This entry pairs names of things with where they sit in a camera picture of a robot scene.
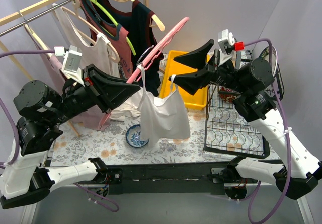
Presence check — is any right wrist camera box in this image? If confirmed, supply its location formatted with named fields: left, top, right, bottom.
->
left=217, top=29, right=245, bottom=63

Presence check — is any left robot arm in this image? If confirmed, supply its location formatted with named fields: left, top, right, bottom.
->
left=1, top=65, right=140, bottom=209

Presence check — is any red patterned bowl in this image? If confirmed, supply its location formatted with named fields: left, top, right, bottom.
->
left=217, top=86, right=240, bottom=103

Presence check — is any black wire dish rack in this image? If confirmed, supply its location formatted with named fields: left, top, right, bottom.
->
left=203, top=50, right=285, bottom=159

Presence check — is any green rimmed white plate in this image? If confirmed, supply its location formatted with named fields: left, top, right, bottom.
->
left=259, top=46, right=278, bottom=76

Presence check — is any crumpled white cloth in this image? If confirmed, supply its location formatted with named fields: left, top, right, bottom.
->
left=110, top=91, right=143, bottom=121

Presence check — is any blue white ceramic bowl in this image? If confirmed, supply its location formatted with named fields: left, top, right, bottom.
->
left=125, top=124, right=149, bottom=148

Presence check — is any pink tank top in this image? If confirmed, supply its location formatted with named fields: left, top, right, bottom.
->
left=24, top=24, right=111, bottom=131

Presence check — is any floral tablecloth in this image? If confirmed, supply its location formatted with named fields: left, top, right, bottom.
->
left=51, top=50, right=267, bottom=164

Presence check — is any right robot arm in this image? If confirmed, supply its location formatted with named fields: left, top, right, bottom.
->
left=173, top=40, right=321, bottom=200

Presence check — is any cream white tank top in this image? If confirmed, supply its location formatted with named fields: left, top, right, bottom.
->
left=55, top=7, right=120, bottom=77

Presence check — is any wooden clothes rack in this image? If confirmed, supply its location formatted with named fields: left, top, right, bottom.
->
left=1, top=0, right=149, bottom=137

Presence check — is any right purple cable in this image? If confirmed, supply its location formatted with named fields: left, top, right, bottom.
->
left=243, top=38, right=292, bottom=223

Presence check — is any lime green hanger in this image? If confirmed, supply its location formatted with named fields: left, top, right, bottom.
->
left=89, top=0, right=136, bottom=55

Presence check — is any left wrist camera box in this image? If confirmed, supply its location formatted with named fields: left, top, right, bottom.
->
left=54, top=45, right=84, bottom=85

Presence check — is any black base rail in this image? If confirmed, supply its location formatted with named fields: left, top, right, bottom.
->
left=108, top=161, right=227, bottom=195

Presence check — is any yellow plastic bin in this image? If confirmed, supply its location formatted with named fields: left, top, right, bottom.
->
left=158, top=49, right=209, bottom=111

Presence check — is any pink plastic hanger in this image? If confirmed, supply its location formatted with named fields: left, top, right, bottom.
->
left=99, top=17, right=190, bottom=129

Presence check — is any navy maroon tank top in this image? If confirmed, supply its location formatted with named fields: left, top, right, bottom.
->
left=97, top=0, right=164, bottom=97

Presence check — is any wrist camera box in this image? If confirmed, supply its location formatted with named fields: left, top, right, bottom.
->
left=217, top=29, right=245, bottom=63
left=54, top=45, right=84, bottom=85

